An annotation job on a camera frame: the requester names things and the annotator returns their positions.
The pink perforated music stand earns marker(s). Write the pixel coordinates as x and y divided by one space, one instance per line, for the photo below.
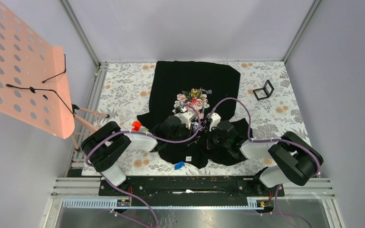
34 85

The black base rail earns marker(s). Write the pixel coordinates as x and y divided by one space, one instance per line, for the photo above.
209 188

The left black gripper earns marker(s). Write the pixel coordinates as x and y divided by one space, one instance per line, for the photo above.
190 132

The black floral t-shirt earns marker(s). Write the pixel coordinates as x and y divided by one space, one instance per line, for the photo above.
196 85

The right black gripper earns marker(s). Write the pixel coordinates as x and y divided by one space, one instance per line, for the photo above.
210 143

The blue clip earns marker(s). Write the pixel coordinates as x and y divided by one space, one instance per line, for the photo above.
179 165

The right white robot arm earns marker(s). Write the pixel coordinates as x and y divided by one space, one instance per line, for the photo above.
296 161

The floral table mat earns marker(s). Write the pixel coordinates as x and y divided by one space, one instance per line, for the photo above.
126 91

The grey cable duct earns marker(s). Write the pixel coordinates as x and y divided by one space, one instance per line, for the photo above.
163 203

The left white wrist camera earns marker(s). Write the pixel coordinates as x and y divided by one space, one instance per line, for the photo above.
186 116

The orange red block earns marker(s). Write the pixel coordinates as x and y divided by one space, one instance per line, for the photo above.
136 126

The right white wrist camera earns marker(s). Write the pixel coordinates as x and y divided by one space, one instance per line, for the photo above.
214 120

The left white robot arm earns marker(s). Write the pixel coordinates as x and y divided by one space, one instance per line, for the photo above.
105 146

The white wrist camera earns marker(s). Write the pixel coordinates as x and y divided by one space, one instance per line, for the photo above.
186 116
214 120

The black brooch box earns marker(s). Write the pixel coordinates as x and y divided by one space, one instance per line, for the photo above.
264 92

